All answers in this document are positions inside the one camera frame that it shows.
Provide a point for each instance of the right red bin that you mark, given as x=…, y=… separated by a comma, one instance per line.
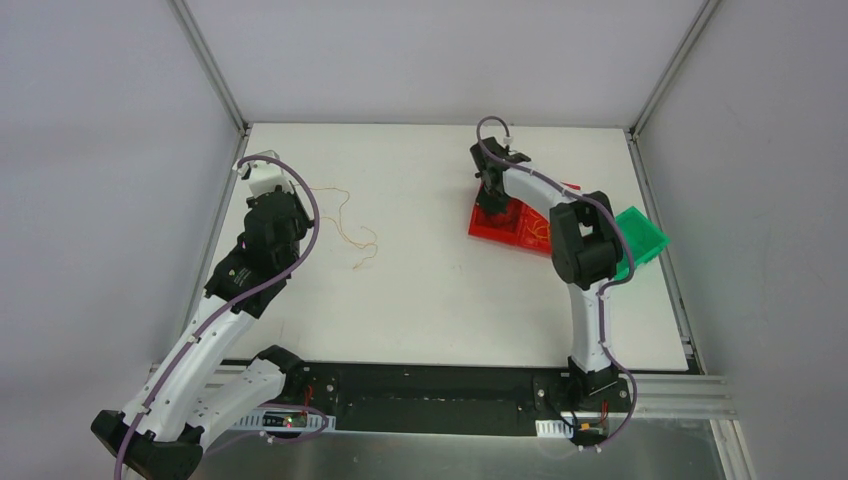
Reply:
x=533, y=232

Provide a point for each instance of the red bin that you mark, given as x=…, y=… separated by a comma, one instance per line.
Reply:
x=500, y=227
x=533, y=232

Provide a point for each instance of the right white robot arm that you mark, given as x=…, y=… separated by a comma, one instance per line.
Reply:
x=585, y=244

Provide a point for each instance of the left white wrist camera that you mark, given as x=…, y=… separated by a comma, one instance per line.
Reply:
x=263, y=177

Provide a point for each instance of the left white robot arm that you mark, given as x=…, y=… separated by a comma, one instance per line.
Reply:
x=168, y=427

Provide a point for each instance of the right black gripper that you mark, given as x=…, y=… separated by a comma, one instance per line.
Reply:
x=494, y=176

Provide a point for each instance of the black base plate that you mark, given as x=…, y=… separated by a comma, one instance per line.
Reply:
x=447, y=400

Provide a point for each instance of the left red bin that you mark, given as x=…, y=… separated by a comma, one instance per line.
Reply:
x=500, y=227

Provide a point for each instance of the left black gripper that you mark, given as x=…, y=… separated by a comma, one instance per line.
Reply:
x=273, y=201

